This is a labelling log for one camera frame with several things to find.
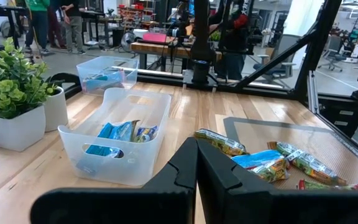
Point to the clear plastic bin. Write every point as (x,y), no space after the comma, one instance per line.
(126,67)

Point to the wooden workbench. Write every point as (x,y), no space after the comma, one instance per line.
(154,49)

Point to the grey-bordered baking mat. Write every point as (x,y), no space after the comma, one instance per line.
(291,130)

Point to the round desk fan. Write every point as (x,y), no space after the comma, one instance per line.
(127,40)

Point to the dark multicolour granola bar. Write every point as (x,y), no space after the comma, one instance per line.
(146,133)

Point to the person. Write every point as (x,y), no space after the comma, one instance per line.
(73,28)
(233,62)
(37,18)

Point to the shelf with red bins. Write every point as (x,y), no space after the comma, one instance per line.
(132,15)

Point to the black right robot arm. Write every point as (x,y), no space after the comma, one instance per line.
(201,46)

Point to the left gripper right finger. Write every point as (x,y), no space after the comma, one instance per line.
(228,199)

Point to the red flat item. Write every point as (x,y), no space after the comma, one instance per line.
(154,37)

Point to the silver bracket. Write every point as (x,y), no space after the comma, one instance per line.
(313,93)

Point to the succulent round white pot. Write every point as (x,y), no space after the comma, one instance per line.
(56,109)

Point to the green white granola bar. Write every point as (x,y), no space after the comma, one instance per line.
(273,172)

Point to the grey office chair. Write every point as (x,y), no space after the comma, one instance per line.
(286,40)
(334,56)

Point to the green snack bar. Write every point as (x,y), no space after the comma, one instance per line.
(221,141)

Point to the leafy plant square white pot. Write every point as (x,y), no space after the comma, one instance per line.
(11,133)

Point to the silver green granola bar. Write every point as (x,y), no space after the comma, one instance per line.
(309,163)

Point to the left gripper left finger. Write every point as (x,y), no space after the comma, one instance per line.
(166,199)

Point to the black aluminium table frame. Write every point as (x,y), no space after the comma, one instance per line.
(315,46)

